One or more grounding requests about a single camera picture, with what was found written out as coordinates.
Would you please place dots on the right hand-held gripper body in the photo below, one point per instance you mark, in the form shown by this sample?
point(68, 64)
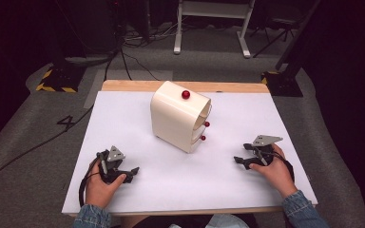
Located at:
point(263, 155)

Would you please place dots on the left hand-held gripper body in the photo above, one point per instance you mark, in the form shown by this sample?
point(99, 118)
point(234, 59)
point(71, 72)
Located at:
point(114, 154)

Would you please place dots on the person's right hand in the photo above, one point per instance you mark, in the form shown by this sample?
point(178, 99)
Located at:
point(278, 175)

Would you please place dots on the person's left hand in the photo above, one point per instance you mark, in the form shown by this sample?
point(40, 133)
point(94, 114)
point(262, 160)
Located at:
point(96, 191)

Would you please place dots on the cream drawer with red knob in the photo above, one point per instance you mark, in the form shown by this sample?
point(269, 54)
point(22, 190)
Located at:
point(206, 123)
point(202, 137)

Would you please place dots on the white table mat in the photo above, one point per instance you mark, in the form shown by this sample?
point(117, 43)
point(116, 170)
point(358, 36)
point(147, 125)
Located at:
point(177, 183)

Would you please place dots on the person's lap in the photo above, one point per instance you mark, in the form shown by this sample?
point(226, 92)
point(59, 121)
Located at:
point(221, 221)

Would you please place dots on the cream mini drawer cabinet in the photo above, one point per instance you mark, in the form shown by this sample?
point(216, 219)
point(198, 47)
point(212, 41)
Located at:
point(171, 117)

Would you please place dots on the black hazard-striped stand base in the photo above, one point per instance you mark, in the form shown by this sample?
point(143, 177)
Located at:
point(285, 85)
point(60, 79)

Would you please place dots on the black tripod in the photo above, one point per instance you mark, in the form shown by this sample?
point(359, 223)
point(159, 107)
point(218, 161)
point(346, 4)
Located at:
point(277, 33)

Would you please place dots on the black slanted stand pole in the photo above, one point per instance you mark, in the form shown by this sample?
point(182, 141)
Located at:
point(297, 34)

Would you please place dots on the black equipment rack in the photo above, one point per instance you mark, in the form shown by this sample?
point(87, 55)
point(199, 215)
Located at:
point(88, 28)

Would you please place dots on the white metal table frame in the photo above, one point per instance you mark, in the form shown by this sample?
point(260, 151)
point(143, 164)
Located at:
point(214, 9)

